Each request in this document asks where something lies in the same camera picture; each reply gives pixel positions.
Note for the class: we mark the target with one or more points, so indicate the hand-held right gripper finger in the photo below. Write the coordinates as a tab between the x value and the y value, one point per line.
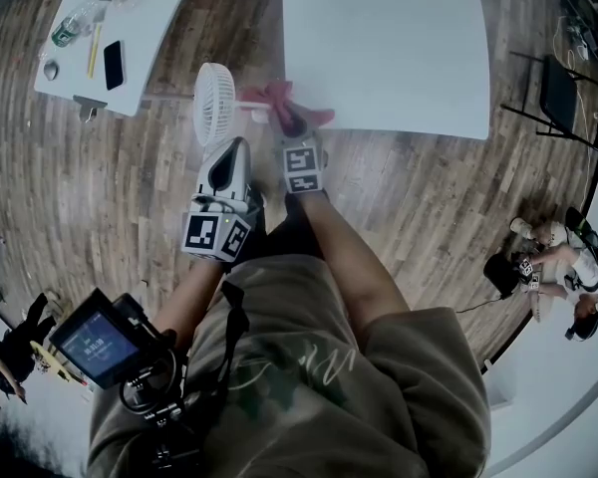
313	127
278	125

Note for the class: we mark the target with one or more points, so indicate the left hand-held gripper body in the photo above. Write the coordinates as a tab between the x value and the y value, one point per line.
202	234

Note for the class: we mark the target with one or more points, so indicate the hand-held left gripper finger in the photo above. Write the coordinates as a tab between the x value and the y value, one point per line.
244	169
207	187

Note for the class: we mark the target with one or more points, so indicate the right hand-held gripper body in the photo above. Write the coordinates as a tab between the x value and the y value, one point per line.
304	169

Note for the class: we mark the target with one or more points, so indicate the pink cloth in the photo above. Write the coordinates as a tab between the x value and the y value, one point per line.
279	95

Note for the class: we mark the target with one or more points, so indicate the small white desk fan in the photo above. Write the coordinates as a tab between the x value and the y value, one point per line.
214	102

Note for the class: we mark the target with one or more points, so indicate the person's left forearm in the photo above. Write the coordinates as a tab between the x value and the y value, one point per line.
189	302

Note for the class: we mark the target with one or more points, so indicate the person's right forearm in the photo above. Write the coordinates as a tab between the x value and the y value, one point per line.
354	277

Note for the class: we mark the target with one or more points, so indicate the person's black trousers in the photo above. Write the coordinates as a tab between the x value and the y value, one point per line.
289	237

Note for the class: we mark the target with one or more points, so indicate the white table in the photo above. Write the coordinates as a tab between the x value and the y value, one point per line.
139	33
384	48

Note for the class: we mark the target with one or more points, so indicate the grey table clamp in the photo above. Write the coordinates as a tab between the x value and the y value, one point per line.
89	103

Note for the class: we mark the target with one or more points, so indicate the black chest monitor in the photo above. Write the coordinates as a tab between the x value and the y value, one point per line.
97	344

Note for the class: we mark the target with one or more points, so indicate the black smartphone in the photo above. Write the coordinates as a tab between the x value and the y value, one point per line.
114	65

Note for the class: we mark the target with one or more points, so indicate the yellow pencil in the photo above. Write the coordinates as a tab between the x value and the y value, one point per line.
94	52

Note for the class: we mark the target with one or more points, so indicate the person's olive shirt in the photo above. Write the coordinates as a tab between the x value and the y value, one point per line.
304	396

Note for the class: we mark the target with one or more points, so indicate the yellow wooden toy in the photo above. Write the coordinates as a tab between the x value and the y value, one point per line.
55	361

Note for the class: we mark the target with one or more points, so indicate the grey computer mouse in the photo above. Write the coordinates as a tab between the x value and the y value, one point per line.
51	70

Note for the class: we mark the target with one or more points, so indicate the black bucket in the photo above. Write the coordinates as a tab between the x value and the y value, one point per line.
501	274

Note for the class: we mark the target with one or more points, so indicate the black folding chair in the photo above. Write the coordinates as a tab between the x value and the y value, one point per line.
558	97

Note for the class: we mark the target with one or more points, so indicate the white wooden shelf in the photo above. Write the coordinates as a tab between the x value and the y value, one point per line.
498	384

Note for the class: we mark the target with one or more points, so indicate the black chest camera rig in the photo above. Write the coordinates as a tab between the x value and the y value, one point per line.
154	406

